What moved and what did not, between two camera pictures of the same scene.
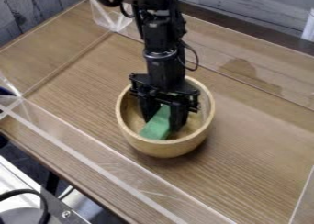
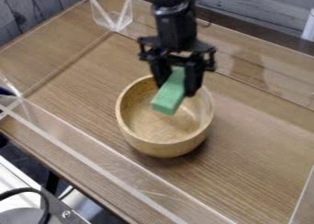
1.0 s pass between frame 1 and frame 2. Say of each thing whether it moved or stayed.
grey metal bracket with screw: stayed
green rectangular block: moved
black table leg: stayed
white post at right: stayed
